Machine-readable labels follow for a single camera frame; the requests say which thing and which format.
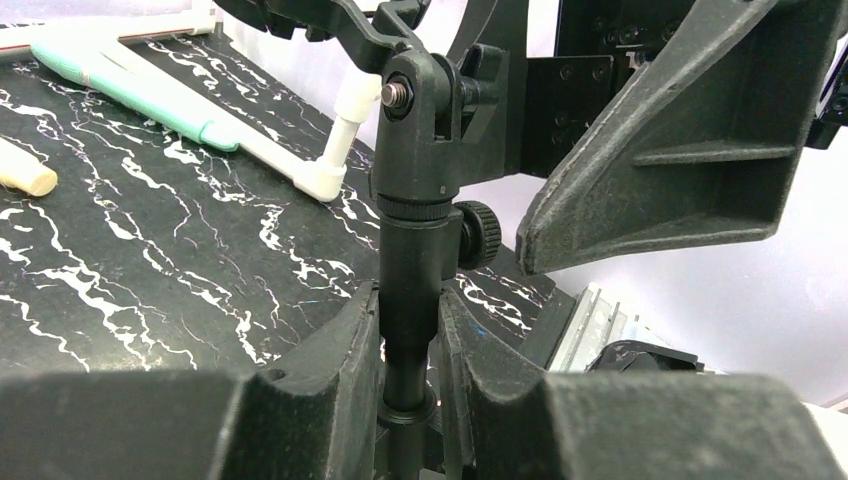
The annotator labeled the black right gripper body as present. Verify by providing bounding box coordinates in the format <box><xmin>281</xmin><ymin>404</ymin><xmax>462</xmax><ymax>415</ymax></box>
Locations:
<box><xmin>519</xmin><ymin>0</ymin><xmax>848</xmax><ymax>180</ymax></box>

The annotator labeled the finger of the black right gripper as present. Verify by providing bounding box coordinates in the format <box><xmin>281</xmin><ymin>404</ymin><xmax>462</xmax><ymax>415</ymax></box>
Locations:
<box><xmin>516</xmin><ymin>1</ymin><xmax>847</xmax><ymax>275</ymax></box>

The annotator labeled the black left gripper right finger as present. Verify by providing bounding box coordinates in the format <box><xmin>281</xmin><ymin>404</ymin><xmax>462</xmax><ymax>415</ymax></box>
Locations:
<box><xmin>438</xmin><ymin>291</ymin><xmax>842</xmax><ymax>479</ymax></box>

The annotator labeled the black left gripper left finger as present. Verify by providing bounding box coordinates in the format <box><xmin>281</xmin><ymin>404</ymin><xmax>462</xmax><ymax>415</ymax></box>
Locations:
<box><xmin>1</xmin><ymin>282</ymin><xmax>380</xmax><ymax>479</ymax></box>

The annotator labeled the small black tripod stand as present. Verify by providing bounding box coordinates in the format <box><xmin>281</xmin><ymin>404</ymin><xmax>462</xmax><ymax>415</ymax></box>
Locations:
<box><xmin>222</xmin><ymin>1</ymin><xmax>528</xmax><ymax>479</ymax></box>

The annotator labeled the green microphone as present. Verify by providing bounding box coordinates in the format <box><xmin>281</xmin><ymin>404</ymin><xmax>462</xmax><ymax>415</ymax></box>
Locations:
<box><xmin>30</xmin><ymin>40</ymin><xmax>240</xmax><ymax>152</ymax></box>

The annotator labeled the cream yellow microphone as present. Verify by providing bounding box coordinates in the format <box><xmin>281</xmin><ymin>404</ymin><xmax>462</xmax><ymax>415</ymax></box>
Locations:
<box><xmin>1</xmin><ymin>139</ymin><xmax>58</xmax><ymax>197</ymax></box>

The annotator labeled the right robot arm base mount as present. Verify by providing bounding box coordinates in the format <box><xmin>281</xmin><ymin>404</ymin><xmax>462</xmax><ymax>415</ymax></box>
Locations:
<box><xmin>586</xmin><ymin>340</ymin><xmax>704</xmax><ymax>373</ymax></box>

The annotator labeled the aluminium rail frame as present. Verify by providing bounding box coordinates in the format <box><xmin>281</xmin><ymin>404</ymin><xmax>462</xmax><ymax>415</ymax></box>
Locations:
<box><xmin>544</xmin><ymin>283</ymin><xmax>669</xmax><ymax>373</ymax></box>

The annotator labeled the white PVC pipe frame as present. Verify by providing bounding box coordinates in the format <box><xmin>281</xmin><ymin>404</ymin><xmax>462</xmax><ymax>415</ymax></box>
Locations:
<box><xmin>1</xmin><ymin>1</ymin><xmax>381</xmax><ymax>202</ymax></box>

